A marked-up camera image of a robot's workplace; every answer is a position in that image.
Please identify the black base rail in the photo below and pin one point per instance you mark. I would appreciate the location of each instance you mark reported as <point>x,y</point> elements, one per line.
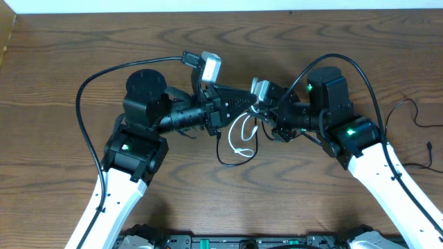
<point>188,242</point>

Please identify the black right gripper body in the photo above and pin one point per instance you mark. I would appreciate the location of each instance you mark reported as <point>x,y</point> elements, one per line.
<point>282,115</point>

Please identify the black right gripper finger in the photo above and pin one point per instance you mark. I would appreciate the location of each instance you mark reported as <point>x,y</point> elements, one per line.
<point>276,92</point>
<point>268,116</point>

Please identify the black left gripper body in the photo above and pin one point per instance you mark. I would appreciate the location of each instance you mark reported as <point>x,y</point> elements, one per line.
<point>212,111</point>

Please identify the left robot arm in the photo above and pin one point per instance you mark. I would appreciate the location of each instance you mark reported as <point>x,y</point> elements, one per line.
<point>137,148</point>

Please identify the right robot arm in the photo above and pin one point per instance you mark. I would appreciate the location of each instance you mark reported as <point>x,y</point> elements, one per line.
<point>355,141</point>

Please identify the cardboard panel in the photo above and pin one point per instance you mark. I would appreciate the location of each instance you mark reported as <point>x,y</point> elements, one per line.
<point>7,22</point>

